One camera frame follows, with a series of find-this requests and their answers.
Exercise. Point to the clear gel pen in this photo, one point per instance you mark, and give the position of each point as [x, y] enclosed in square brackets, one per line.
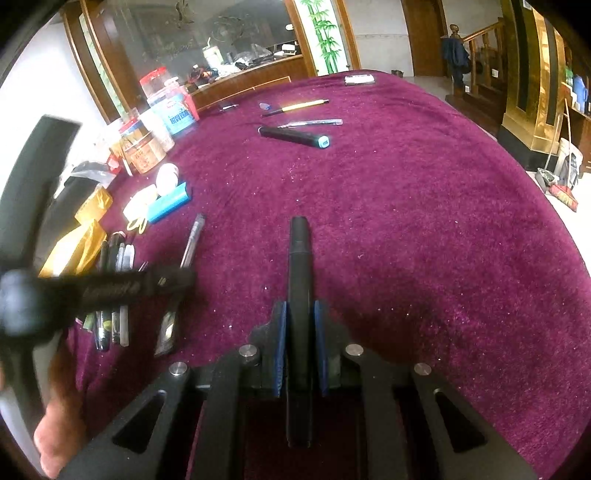
[193, 240]

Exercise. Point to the yellow pen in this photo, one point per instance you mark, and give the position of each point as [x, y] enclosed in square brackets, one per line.
[300, 106]

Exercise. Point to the clear jar red lid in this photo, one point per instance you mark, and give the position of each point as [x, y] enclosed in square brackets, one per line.
[153, 82]

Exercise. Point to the black marker white print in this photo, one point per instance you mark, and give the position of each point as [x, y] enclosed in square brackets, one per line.
[178, 279]

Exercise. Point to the purple velvet tablecloth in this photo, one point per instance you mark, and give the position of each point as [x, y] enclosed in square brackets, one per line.
[392, 221]

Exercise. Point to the wooden glass cabinet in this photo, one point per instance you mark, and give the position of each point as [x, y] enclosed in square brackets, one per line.
[258, 78]

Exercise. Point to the brown wooden door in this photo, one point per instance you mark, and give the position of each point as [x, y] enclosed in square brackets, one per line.
[425, 37]

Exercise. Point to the white bucket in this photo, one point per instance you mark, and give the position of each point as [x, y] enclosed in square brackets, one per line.
[569, 161]

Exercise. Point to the pile of black marker pens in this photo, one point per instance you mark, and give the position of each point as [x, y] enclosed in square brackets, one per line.
[121, 256]

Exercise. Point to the person's left hand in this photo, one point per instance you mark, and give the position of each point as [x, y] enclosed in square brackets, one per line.
[62, 415]

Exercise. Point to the blue label jar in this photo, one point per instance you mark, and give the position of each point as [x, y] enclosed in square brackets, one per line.
[178, 115]

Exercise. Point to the blue plastic bottle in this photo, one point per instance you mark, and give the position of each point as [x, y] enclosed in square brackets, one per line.
[580, 92]

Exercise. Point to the white and black pack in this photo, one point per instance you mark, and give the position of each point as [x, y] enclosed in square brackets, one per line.
[360, 79]

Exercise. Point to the gold and black column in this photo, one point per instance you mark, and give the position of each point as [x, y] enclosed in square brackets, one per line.
[531, 101]

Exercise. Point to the black chair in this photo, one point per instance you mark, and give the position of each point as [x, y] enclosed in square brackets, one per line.
[78, 191]

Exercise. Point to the blue cylinder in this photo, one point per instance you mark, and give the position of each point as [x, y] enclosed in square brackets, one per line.
[168, 203]

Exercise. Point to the wooden stair railing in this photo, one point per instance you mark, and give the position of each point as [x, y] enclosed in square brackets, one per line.
[485, 50]

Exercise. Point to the bamboo painted panel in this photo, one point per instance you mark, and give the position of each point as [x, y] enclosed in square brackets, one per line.
[325, 37]

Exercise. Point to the clear plastic bag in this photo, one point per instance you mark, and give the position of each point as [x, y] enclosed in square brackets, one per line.
[90, 171]

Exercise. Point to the black marker grey cap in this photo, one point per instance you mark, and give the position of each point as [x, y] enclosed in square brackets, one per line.
[300, 286]

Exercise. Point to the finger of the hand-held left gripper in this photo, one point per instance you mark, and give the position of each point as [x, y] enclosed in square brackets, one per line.
[64, 300]

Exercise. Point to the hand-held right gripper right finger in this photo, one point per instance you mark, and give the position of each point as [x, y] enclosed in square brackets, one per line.
[322, 350]

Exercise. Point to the white mug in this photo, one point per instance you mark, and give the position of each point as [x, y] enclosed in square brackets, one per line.
[212, 57]

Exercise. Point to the dark jacket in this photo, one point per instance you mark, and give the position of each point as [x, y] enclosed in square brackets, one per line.
[455, 53]

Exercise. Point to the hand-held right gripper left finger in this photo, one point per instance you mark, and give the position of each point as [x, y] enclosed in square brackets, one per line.
[280, 350]

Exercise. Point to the gold foil bag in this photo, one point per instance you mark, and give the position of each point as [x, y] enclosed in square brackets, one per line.
[69, 249]

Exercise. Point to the slim clear ballpoint pen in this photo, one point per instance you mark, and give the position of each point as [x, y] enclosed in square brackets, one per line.
[314, 123]

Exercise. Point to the black marker pale blue cap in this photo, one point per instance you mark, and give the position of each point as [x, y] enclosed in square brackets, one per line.
[295, 136]

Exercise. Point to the red plastic bag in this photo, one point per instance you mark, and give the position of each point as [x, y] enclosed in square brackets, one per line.
[114, 164]

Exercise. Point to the brown jar red lid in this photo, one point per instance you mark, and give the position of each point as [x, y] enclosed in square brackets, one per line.
[143, 152]

